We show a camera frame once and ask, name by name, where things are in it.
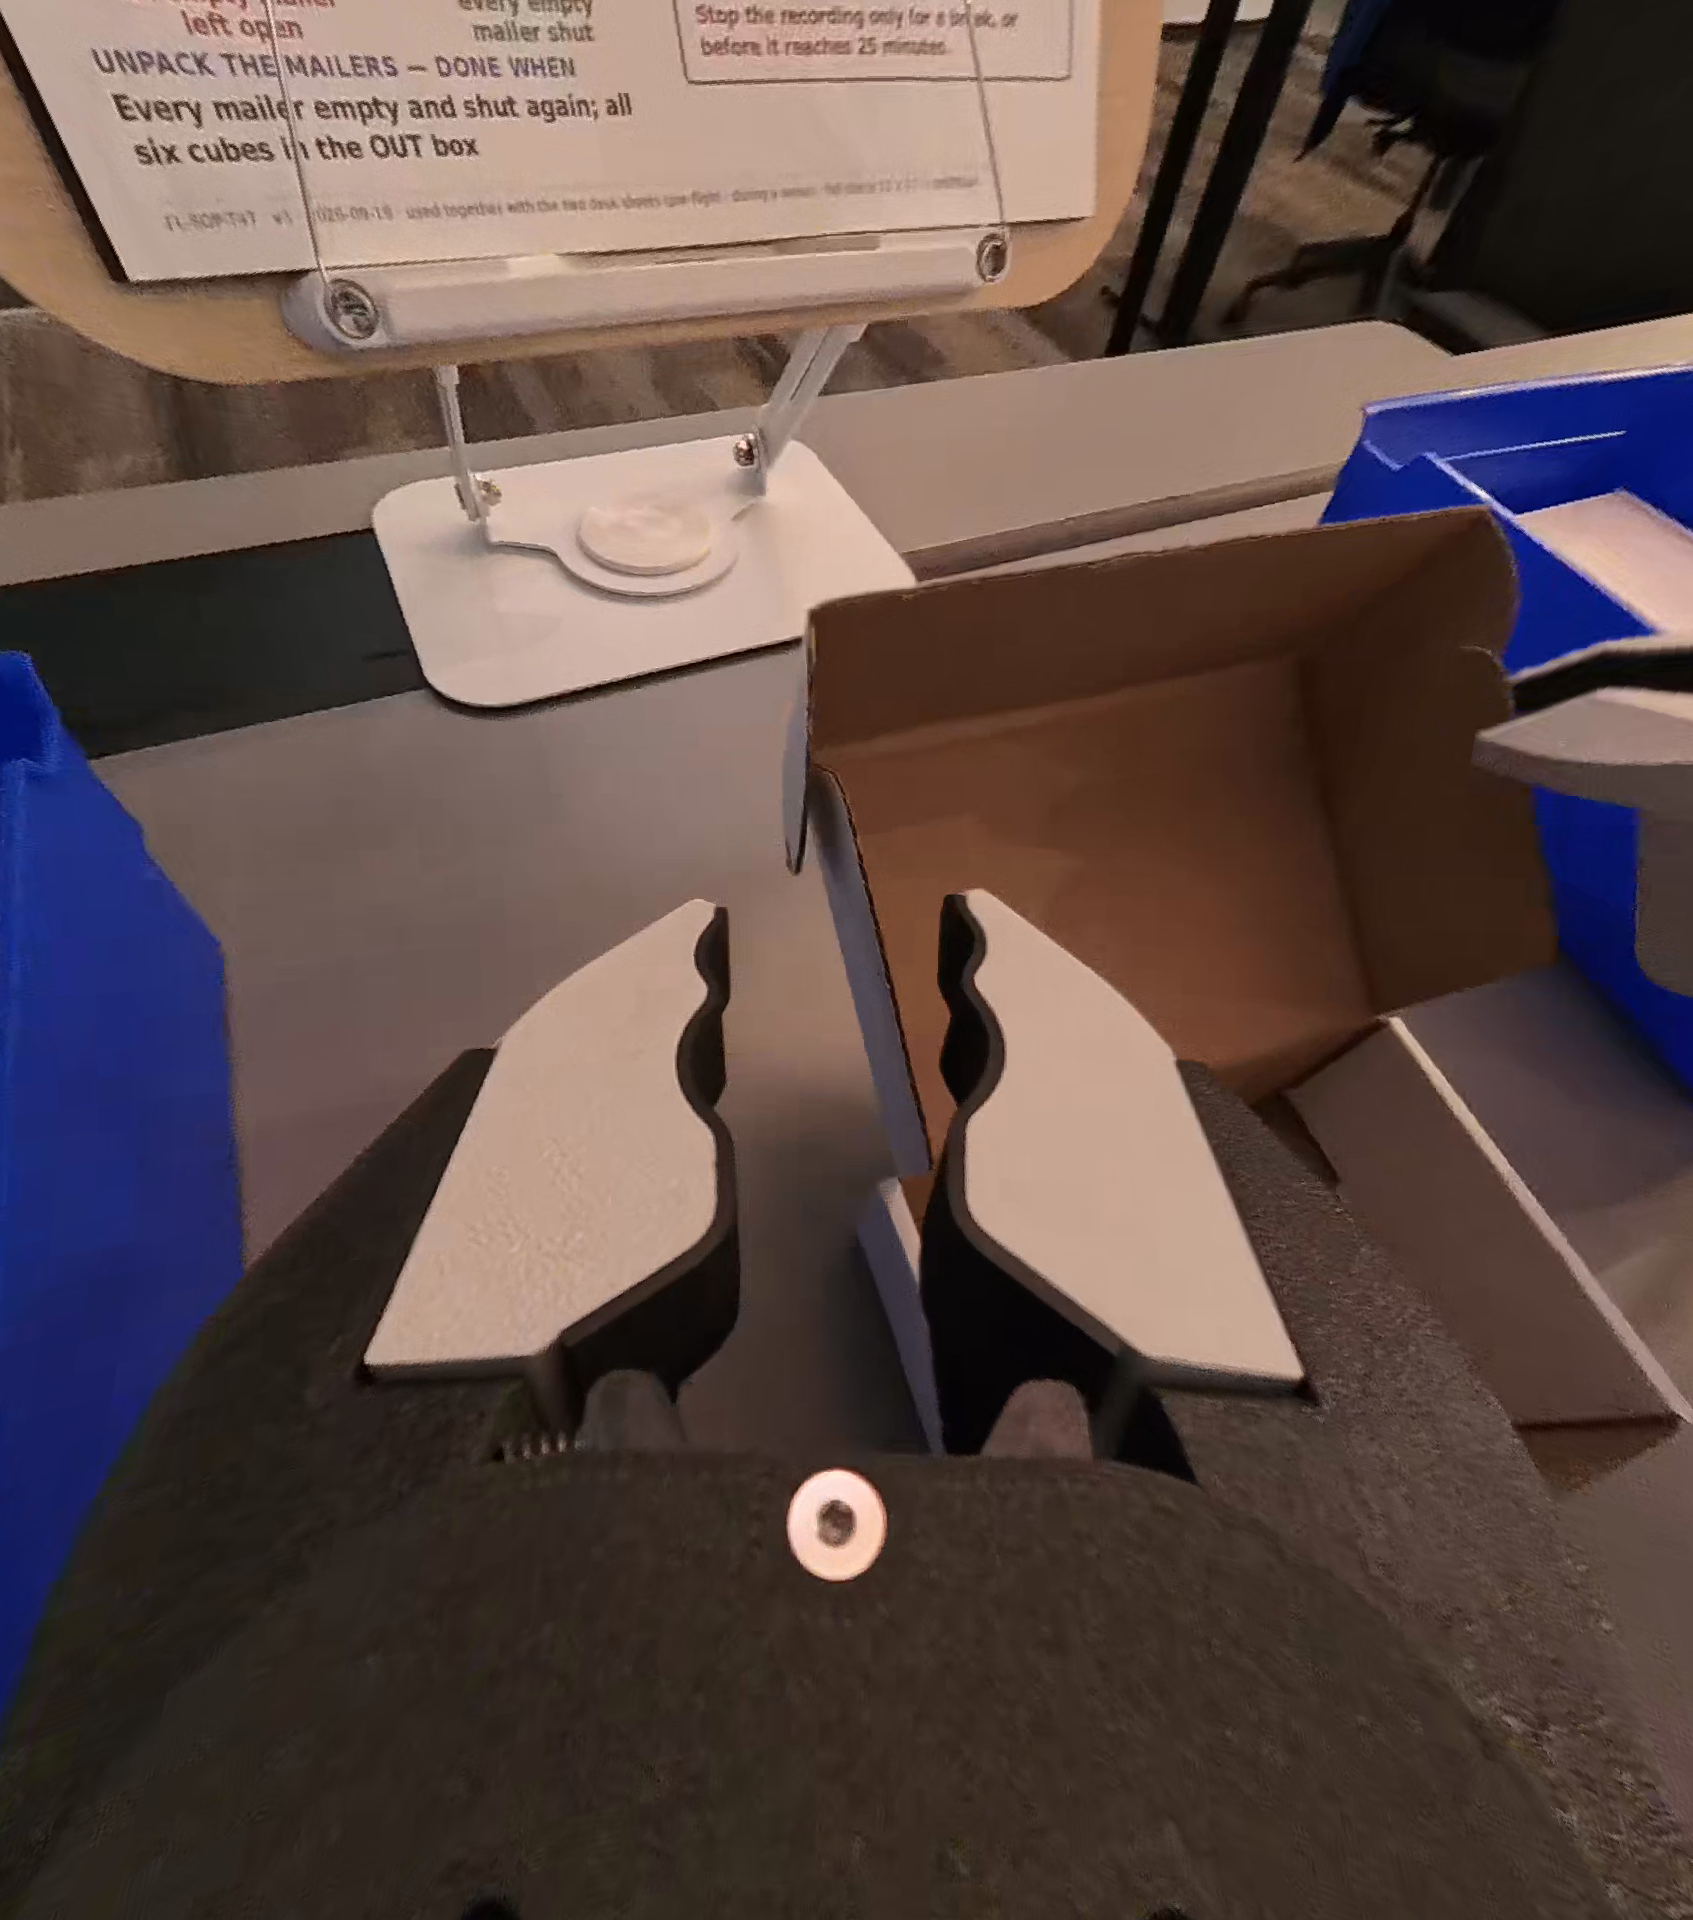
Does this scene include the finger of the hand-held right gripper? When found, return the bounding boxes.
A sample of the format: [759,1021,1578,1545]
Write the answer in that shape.
[1470,644,1693,1002]

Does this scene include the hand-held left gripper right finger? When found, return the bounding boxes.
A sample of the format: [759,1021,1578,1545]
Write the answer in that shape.
[919,889,1309,1465]

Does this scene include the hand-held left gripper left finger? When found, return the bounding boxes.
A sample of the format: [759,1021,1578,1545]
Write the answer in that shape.
[362,896,747,1445]

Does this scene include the blue plastic bin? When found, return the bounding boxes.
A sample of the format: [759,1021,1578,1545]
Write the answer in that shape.
[1317,365,1693,1120]
[0,651,247,1867]

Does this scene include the black office chair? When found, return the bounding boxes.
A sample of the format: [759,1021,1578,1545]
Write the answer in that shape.
[1221,0,1693,353]

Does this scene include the black metal pole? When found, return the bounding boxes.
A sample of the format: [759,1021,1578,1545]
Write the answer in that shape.
[1109,0,1335,356]

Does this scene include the printed instruction sheet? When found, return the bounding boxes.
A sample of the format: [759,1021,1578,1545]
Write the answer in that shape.
[0,0,1101,285]

